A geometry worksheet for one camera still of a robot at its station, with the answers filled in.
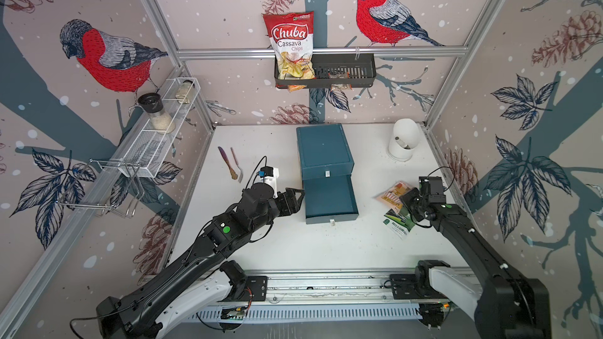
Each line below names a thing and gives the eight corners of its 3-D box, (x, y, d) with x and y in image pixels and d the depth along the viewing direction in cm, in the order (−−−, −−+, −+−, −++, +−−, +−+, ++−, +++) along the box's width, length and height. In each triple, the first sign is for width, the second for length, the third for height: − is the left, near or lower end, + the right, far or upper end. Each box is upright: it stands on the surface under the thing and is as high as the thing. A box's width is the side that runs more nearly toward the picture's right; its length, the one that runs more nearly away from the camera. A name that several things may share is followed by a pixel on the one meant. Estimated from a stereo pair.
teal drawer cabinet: (304, 199, 96) (303, 170, 79) (299, 160, 109) (297, 127, 92) (347, 194, 97) (355, 164, 80) (337, 156, 110) (342, 123, 93)
